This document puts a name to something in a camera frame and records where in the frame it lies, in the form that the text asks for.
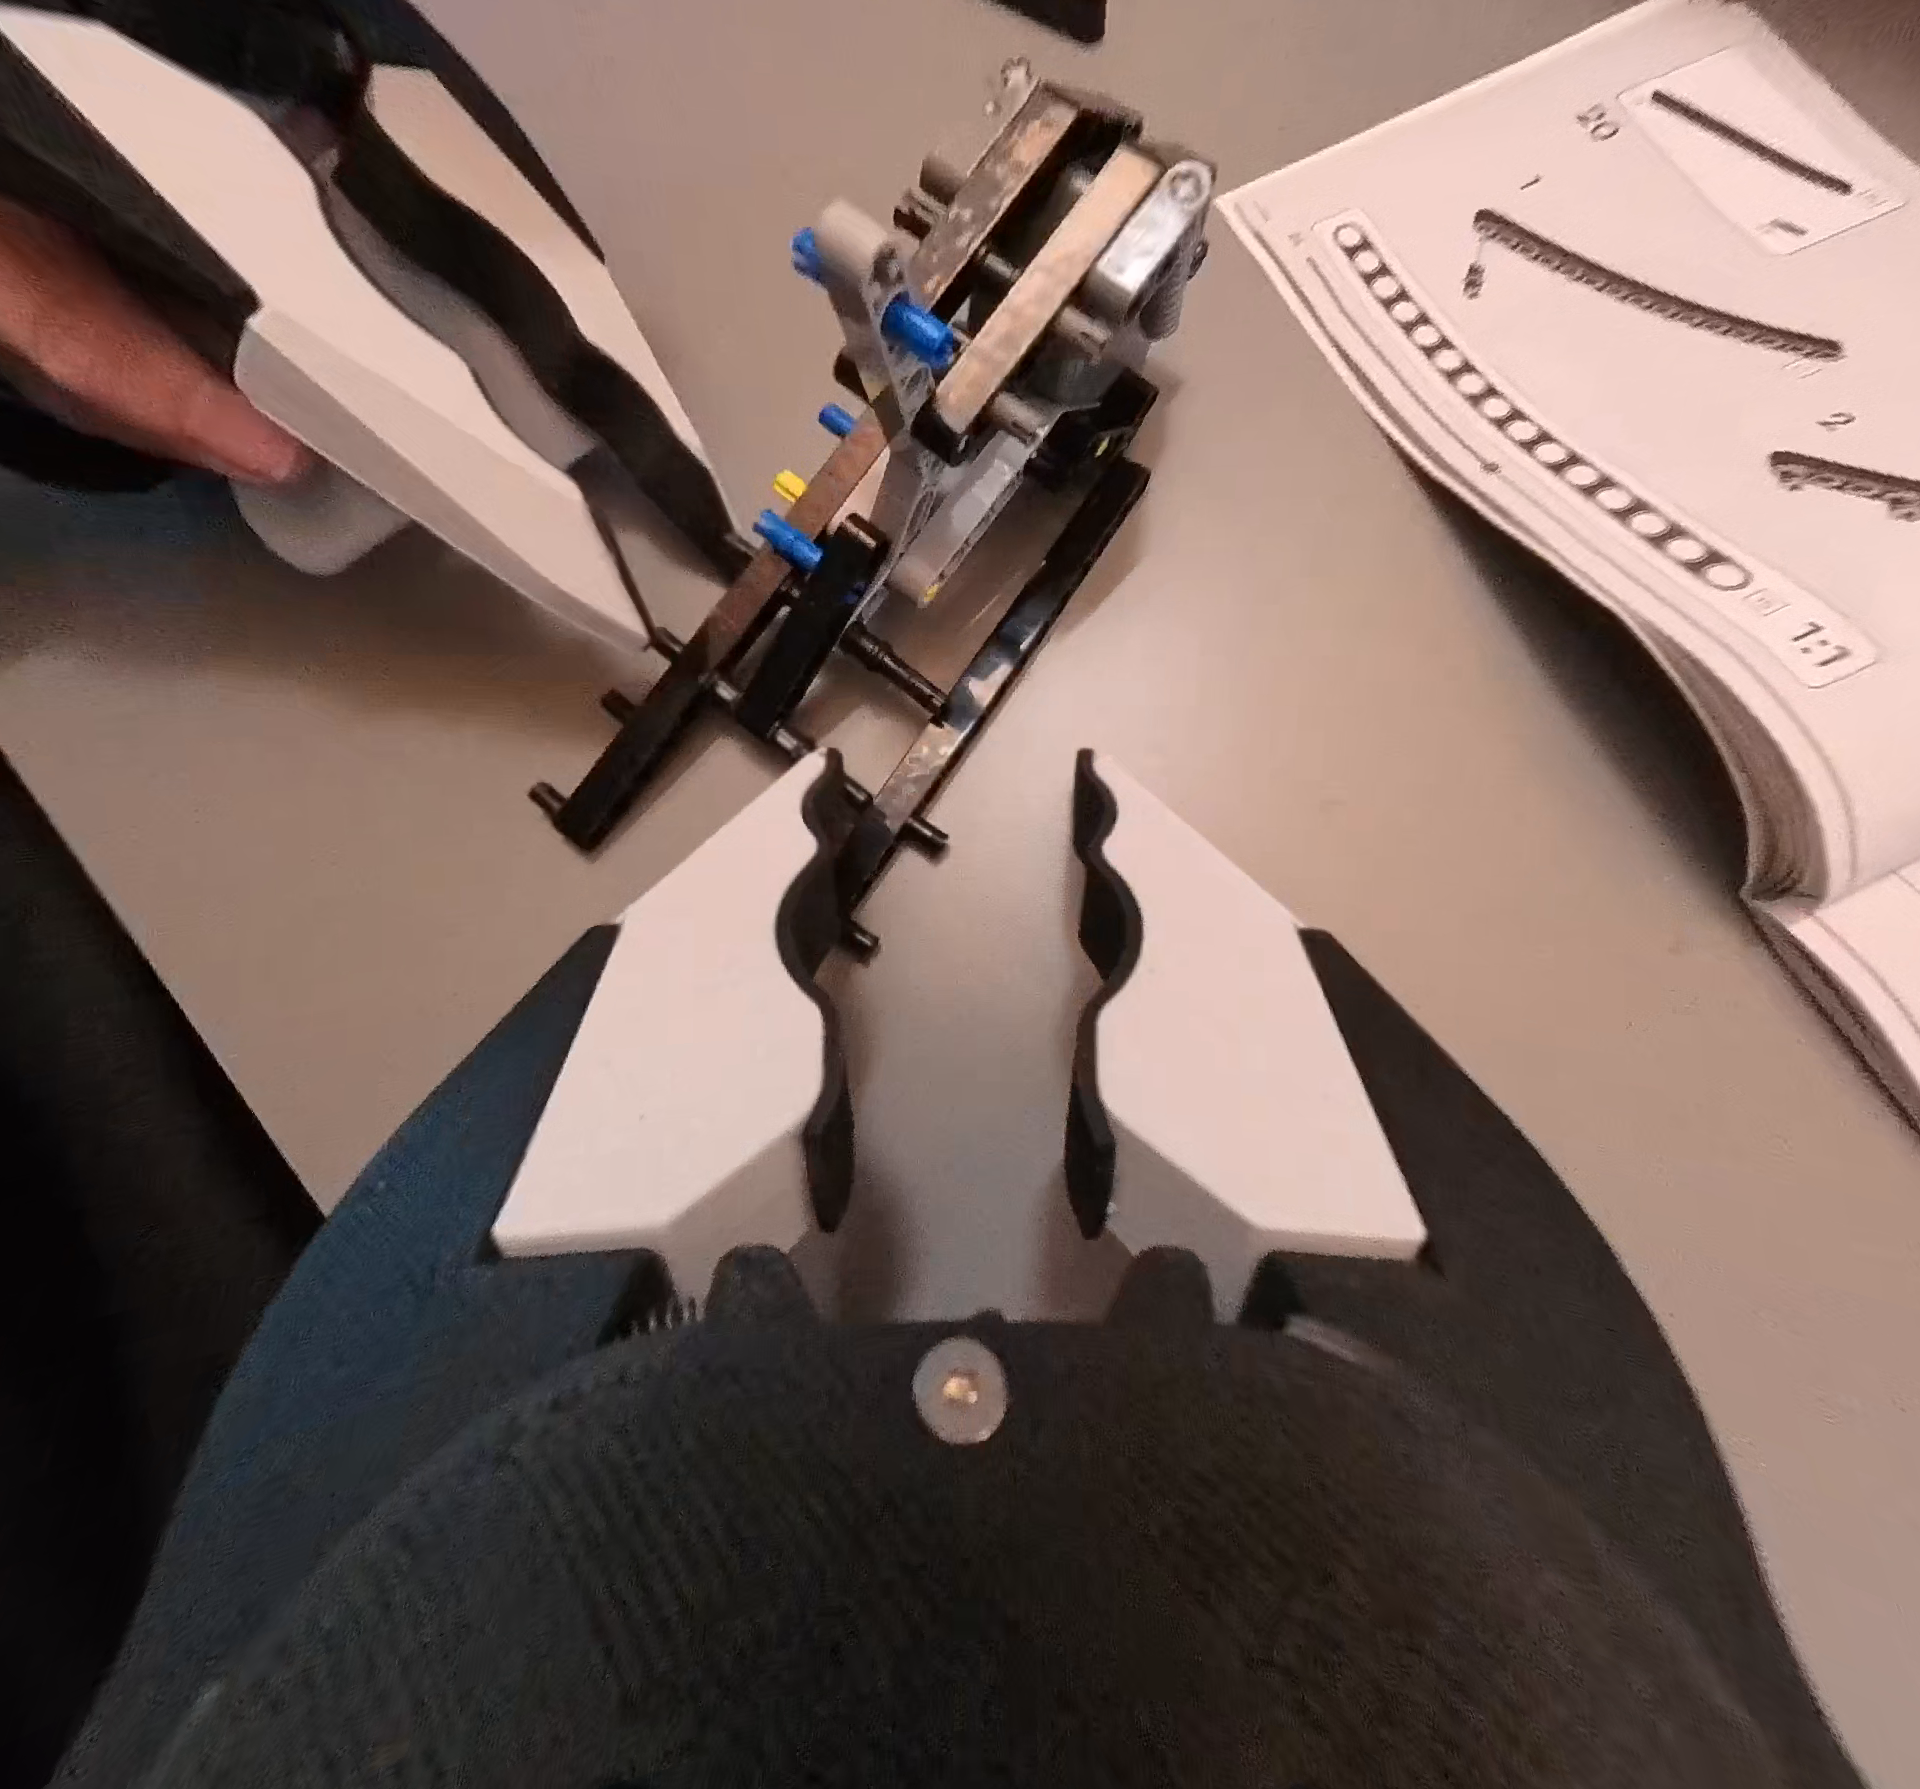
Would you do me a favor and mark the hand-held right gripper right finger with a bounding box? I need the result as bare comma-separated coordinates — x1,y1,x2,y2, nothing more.
1062,747,1432,1318

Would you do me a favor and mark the person's left hand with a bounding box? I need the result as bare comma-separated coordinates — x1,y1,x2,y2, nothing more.
0,200,321,489

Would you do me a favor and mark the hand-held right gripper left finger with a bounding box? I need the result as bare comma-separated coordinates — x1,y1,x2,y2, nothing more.
486,747,858,1288

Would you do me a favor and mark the white instruction booklet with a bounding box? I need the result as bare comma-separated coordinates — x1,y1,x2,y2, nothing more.
1216,0,1920,1134

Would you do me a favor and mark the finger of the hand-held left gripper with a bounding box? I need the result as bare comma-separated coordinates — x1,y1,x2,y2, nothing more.
0,6,661,663
327,69,749,572

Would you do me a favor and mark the grey black toy brick chassis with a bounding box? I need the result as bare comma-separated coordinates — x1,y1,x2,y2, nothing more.
535,55,1216,857

